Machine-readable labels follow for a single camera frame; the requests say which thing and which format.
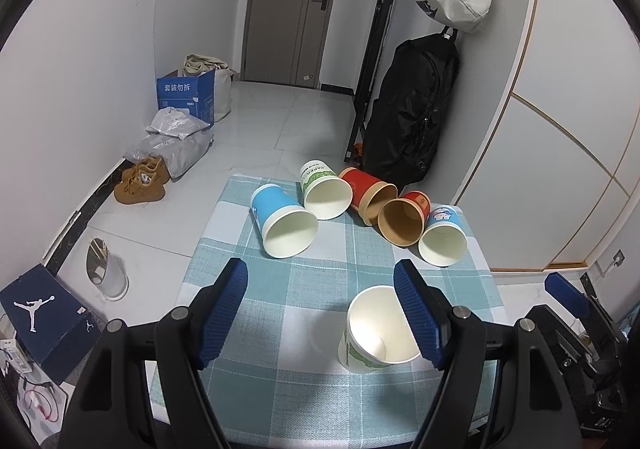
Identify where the black tripod stand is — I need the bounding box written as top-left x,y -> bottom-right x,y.
343,0 -> 406,162

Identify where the beige cloth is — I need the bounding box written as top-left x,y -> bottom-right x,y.
182,53 -> 231,76

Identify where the black backpack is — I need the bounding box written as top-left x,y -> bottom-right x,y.
361,26 -> 461,187

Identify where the red cable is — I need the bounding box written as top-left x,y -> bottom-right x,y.
22,381 -> 68,422

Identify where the grey plastic package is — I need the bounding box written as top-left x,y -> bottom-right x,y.
124,129 -> 215,178

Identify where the dark blue shoe box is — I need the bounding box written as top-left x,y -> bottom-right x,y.
0,264 -> 103,385

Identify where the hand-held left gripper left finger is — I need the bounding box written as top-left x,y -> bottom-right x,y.
60,258 -> 249,449

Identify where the small white trash bin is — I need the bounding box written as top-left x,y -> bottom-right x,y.
86,238 -> 129,301

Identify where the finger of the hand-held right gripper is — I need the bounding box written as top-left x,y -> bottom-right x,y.
544,271 -> 626,350

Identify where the grey door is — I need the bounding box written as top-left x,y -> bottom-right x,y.
243,0 -> 349,90

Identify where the white wardrobe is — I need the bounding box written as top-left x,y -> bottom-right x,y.
440,0 -> 640,275

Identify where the brown and red paper cup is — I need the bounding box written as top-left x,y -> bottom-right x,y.
377,190 -> 432,248

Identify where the white plastic package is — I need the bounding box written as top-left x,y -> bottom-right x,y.
146,108 -> 211,138

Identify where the white power strip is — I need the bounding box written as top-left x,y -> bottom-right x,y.
0,338 -> 28,374

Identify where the white plastic bag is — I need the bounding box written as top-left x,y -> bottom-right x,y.
214,66 -> 238,122

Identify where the blue paper cup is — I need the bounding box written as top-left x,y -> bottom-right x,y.
250,184 -> 319,259

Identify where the blue checkered tablecloth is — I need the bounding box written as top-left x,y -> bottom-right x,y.
147,174 -> 506,449

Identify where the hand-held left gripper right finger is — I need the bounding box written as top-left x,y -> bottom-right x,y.
393,259 -> 583,449

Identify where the white cartoon print paper cup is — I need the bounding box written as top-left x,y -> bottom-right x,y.
418,205 -> 468,266

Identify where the blue cardboard box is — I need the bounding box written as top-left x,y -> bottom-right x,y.
156,69 -> 217,125

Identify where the brown shoe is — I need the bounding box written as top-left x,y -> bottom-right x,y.
122,156 -> 171,186
114,174 -> 166,204

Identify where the green and white paper cup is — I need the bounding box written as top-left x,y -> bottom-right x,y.
299,160 -> 353,221
338,285 -> 424,373

